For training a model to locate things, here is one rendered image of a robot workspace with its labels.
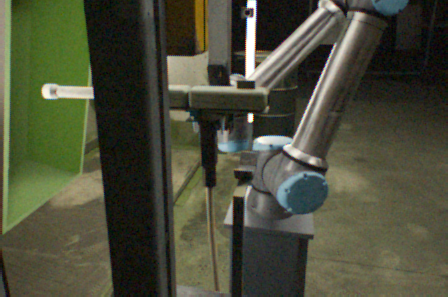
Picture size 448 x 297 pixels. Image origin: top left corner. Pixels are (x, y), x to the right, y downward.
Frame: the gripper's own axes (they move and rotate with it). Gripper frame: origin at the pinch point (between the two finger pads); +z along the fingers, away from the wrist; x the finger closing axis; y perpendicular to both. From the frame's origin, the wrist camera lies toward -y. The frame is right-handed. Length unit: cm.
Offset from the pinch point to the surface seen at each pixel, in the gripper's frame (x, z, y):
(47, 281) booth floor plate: 101, -62, 110
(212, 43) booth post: 62, -261, 6
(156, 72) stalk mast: -4.1, 32.8, -13.2
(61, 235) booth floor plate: 119, -98, 110
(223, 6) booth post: 51, -261, -26
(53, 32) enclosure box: 107, -101, -11
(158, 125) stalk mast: -4.1, 33.3, -7.9
